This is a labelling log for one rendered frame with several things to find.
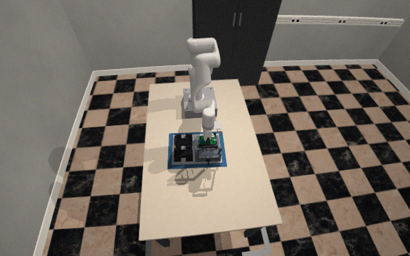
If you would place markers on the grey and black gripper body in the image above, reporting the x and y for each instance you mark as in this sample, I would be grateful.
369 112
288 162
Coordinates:
207 133

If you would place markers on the green circuit board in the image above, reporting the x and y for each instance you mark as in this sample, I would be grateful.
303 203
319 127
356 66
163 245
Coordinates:
212 141

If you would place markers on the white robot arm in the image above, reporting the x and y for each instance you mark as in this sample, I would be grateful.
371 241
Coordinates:
200 76

